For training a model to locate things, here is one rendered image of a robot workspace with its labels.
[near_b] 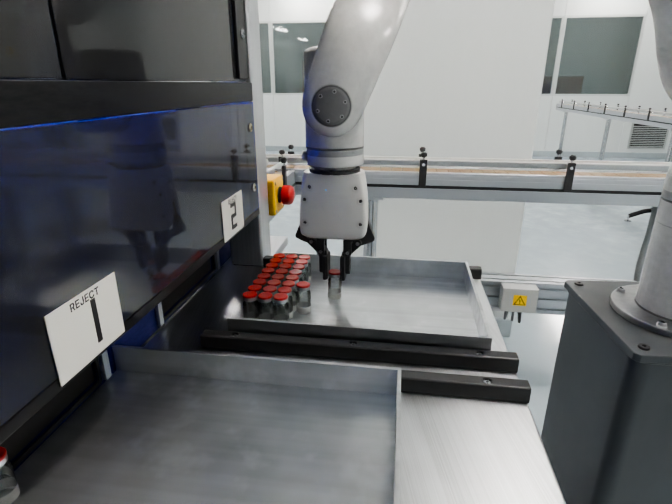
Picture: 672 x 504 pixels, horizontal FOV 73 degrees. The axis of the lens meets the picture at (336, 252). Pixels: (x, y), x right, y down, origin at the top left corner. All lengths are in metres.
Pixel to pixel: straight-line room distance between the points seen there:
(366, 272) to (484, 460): 0.45
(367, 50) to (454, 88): 1.61
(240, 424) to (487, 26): 1.93
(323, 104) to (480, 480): 0.42
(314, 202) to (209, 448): 0.36
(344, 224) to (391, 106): 1.51
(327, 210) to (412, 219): 1.58
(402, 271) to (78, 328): 0.56
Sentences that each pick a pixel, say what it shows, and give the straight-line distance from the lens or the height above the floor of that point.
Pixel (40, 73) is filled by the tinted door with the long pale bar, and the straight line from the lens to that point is 0.41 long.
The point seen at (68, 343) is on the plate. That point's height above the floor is 1.02.
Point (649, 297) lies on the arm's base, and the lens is 0.87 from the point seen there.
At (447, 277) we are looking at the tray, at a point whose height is 0.88.
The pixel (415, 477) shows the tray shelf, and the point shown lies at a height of 0.88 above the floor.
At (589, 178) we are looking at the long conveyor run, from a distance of 1.67.
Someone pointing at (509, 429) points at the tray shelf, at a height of 0.88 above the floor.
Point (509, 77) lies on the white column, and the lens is 2.19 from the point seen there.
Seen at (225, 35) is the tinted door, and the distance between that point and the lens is 0.74.
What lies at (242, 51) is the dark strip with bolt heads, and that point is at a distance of 0.79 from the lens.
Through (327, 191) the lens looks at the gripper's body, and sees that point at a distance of 0.66.
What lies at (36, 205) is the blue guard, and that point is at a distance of 0.38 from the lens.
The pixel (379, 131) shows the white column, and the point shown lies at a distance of 2.16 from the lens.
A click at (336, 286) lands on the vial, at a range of 0.73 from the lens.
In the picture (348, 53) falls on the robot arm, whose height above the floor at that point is 1.24.
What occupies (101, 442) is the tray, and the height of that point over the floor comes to 0.88.
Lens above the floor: 1.21
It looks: 20 degrees down
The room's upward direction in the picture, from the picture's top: straight up
